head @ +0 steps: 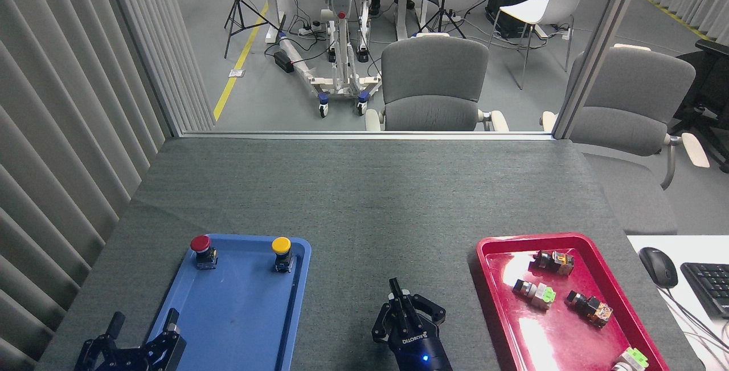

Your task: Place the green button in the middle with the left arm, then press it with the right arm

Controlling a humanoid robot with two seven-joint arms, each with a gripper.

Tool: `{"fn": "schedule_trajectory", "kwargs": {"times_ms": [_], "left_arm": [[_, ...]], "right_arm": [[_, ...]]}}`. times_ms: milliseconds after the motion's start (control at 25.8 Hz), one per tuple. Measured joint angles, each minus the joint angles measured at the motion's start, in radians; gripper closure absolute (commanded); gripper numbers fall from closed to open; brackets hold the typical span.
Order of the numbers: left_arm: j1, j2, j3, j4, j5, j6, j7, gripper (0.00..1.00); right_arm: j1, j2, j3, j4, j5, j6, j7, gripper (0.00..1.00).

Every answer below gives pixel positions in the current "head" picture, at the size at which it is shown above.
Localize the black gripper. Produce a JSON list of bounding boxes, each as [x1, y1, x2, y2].
[[74, 308, 187, 371], [372, 278, 453, 371]]

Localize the red push button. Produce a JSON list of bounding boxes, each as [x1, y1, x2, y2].
[[190, 235, 218, 270]]

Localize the yellow push button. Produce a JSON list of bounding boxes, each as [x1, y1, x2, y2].
[[271, 237, 296, 273]]

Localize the blue plastic tray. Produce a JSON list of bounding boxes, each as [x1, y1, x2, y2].
[[135, 233, 312, 371]]

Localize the red plastic tray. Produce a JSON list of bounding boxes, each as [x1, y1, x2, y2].
[[474, 233, 670, 371]]

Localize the grey office chair white armrests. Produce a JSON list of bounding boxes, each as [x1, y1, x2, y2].
[[364, 33, 509, 132]]

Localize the black computer mouse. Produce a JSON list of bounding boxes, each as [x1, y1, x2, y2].
[[638, 247, 679, 289]]

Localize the white stand on wheels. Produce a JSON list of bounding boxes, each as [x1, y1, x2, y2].
[[278, 0, 383, 118]]

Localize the black keyboard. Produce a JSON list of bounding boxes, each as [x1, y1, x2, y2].
[[680, 262, 729, 319]]

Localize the white desk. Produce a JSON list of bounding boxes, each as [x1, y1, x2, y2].
[[626, 235, 729, 371]]

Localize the person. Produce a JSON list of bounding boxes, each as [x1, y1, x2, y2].
[[368, 0, 416, 17]]

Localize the black tripod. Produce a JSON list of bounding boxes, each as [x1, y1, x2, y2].
[[417, 0, 466, 39], [224, 0, 281, 59]]

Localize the white plastic chair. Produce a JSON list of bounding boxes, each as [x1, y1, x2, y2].
[[488, 0, 596, 90]]

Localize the black office chair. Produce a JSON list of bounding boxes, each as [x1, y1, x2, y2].
[[669, 39, 729, 173]]

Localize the silver switch with green block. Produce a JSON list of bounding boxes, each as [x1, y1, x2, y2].
[[512, 279, 556, 310]]

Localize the black switch with orange block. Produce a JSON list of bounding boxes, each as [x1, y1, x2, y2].
[[533, 250, 575, 276]]

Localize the black switch with red block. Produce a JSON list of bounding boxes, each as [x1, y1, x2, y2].
[[565, 290, 614, 328]]

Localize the silver frame rail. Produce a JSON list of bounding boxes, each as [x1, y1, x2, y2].
[[181, 131, 556, 141]]

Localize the white switch with green block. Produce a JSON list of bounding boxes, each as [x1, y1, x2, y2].
[[611, 346, 650, 371]]

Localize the grey mouse cable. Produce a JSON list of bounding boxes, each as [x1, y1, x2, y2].
[[661, 287, 729, 354]]

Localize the grey office chair silver frame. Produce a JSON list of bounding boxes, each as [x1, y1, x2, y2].
[[541, 44, 711, 236]]

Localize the silver frame post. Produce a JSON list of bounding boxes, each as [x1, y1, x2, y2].
[[552, 0, 650, 139]]

